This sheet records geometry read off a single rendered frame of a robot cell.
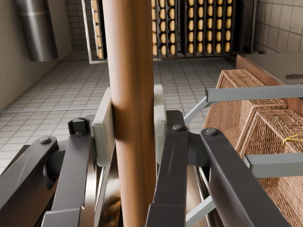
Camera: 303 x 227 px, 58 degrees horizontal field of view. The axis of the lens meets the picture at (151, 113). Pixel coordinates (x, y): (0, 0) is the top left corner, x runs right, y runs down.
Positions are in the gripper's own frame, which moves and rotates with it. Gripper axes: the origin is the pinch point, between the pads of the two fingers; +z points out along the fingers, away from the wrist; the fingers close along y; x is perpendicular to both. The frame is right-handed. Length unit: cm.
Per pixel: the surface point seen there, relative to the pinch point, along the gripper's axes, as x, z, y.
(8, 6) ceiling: 2, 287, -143
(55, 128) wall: -88, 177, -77
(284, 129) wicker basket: -39, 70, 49
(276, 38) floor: -35, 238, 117
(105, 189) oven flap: -74, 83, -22
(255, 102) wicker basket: -39, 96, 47
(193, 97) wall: -87, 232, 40
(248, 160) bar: -28, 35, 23
